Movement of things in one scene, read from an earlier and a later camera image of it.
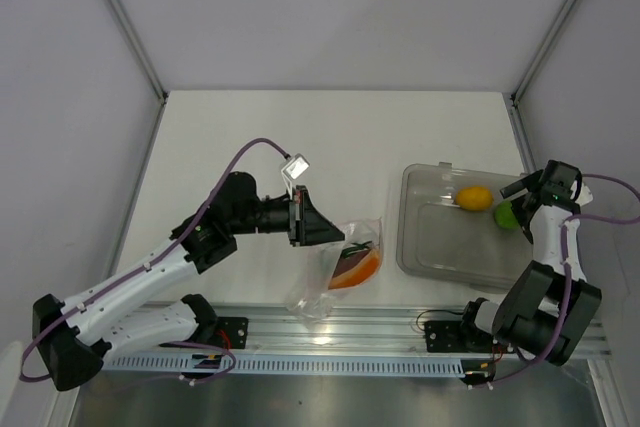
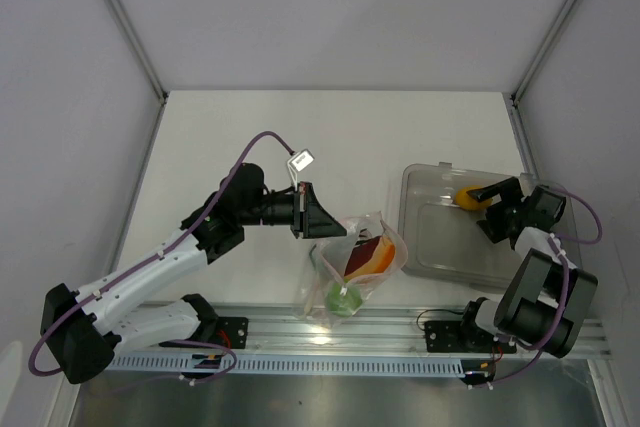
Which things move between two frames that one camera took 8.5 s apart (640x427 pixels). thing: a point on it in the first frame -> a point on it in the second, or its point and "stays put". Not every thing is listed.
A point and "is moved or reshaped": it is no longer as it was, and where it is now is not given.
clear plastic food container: [439, 241] stays put
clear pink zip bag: [325, 273] is moved or reshaped
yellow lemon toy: [474, 198] stays put
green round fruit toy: [505, 217] is moved or reshaped
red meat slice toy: [356, 269] -> [372, 256]
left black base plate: [231, 332] stays put
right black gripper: [529, 183] -> [510, 193]
